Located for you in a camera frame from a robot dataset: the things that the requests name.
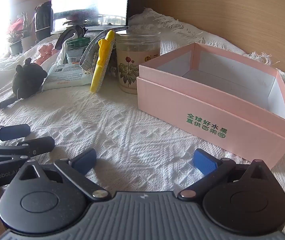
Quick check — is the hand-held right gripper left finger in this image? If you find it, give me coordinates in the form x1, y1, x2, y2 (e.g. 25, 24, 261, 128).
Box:
19, 148, 111, 202

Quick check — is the black plush toy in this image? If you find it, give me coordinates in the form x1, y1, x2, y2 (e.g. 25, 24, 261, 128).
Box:
0, 57, 48, 109

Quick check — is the dark curved object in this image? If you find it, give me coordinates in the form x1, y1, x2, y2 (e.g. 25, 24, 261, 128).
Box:
55, 25, 86, 50

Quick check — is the white fringed woven blanket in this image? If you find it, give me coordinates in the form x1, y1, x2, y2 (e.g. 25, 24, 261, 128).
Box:
0, 7, 285, 207

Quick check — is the clear plastic jar flower label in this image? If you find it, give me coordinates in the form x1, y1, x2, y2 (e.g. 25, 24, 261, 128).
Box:
115, 29, 161, 95

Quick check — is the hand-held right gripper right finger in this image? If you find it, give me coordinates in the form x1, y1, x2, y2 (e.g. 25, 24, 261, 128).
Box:
178, 148, 273, 202

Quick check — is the dark cylinder container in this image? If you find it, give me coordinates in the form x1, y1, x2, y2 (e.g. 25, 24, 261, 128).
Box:
34, 1, 53, 42

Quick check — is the green lid jar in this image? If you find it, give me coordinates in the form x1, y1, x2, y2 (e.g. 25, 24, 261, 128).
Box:
66, 37, 91, 64

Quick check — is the coral pink soft toy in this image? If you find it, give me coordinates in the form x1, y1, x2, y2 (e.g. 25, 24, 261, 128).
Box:
35, 44, 58, 65

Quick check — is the pink cardboard box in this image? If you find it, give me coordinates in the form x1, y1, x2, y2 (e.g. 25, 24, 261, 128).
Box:
136, 42, 285, 170

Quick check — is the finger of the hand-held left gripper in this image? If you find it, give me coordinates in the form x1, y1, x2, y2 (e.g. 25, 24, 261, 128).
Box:
0, 136, 55, 165
0, 123, 31, 142

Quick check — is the yellow scrub sponge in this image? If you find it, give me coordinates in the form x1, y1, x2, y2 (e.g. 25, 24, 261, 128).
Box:
90, 30, 114, 93

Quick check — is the white wipes packet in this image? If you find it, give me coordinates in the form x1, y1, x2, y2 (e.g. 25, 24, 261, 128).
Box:
42, 62, 93, 90

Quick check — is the black computer monitor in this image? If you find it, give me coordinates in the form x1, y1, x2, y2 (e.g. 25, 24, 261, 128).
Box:
50, 0, 130, 33

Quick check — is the white plastic bag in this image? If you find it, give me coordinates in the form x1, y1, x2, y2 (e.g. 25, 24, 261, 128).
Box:
55, 47, 69, 66

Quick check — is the red leaf potted plant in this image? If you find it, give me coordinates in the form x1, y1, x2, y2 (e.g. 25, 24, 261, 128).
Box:
7, 17, 24, 56

